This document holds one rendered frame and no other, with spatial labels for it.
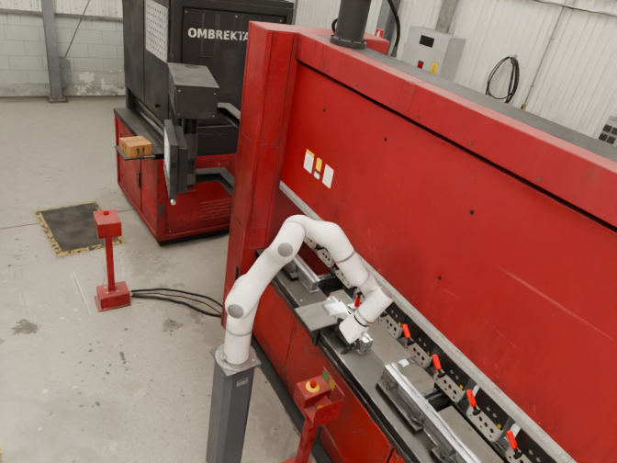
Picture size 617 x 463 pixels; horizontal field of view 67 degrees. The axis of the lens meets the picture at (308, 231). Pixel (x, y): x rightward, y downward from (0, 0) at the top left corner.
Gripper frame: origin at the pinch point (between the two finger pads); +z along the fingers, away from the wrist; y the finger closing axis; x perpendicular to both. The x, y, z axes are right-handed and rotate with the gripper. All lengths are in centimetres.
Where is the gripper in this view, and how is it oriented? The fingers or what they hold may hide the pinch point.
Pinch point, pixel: (338, 344)
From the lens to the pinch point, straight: 207.0
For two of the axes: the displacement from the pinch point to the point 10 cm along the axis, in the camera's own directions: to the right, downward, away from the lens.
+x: -6.7, -2.3, -7.0
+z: -5.9, 7.3, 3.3
